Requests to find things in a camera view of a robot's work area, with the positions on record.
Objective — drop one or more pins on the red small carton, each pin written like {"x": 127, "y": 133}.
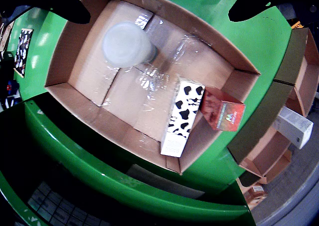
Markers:
{"x": 224, "y": 111}

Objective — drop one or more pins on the white d'Alba carton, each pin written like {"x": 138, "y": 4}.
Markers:
{"x": 294, "y": 126}

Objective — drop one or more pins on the shallow cardboard tray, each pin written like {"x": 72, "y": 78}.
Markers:
{"x": 129, "y": 96}

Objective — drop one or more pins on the white bottle teal label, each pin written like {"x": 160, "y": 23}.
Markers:
{"x": 124, "y": 44}

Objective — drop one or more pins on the flattened patterned carton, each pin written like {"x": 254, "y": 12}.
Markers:
{"x": 23, "y": 54}

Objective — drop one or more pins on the cow print carton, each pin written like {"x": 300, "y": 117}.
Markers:
{"x": 183, "y": 111}

